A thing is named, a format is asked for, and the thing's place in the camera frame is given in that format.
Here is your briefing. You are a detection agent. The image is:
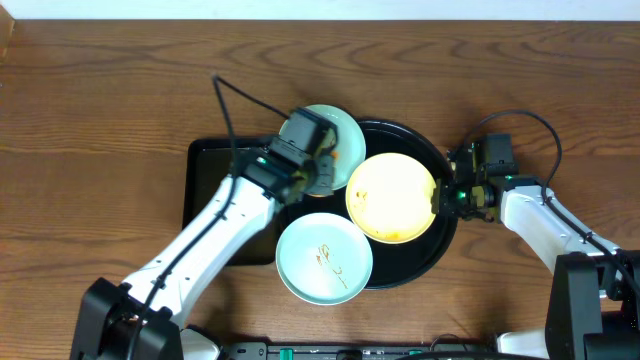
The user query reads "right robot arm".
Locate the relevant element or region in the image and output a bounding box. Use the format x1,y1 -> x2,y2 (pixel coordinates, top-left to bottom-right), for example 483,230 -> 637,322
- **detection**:
432,134 -> 639,359

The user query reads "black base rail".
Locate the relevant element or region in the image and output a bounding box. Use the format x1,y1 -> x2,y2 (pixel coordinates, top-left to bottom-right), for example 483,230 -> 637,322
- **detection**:
222,338 -> 495,360

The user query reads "rectangular black water tray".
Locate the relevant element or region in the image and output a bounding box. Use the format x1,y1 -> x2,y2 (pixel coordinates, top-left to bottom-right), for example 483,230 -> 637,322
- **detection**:
182,138 -> 282,266

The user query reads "yellow plate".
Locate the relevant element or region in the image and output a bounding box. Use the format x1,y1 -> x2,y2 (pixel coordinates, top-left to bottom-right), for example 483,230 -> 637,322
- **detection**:
345,153 -> 436,244

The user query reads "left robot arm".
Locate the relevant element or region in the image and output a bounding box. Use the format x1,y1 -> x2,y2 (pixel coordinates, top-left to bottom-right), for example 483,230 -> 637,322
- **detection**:
70,108 -> 339,359

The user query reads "light blue plate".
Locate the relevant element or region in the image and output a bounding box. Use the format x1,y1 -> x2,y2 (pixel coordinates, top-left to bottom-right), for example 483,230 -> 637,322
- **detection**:
303,104 -> 366,193
275,213 -> 373,306

